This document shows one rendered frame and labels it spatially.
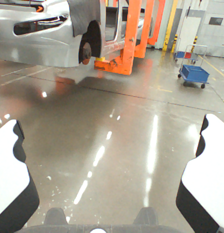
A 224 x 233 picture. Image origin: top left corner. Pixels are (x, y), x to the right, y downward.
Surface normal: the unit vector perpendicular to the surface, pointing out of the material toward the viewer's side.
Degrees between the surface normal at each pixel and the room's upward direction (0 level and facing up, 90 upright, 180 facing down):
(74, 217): 0
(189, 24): 90
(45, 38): 89
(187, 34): 90
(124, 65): 90
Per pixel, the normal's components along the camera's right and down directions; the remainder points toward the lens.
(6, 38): -0.18, 0.47
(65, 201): 0.09, -0.86
